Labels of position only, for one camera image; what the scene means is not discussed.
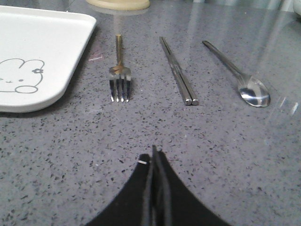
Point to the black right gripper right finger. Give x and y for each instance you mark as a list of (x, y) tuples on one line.
[(173, 203)]

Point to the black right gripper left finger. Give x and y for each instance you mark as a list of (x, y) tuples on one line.
[(126, 209)]

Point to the metal chopstick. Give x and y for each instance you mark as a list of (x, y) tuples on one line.
[(182, 88), (195, 100)]

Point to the silver metal fork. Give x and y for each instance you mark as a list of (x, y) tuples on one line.
[(120, 76)]

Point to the silver metal spoon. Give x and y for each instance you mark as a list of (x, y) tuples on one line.
[(251, 89)]

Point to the cream rabbit serving tray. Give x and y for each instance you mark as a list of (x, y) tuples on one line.
[(39, 52)]

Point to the wooden mug tree stand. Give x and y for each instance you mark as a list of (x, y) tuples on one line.
[(120, 4)]

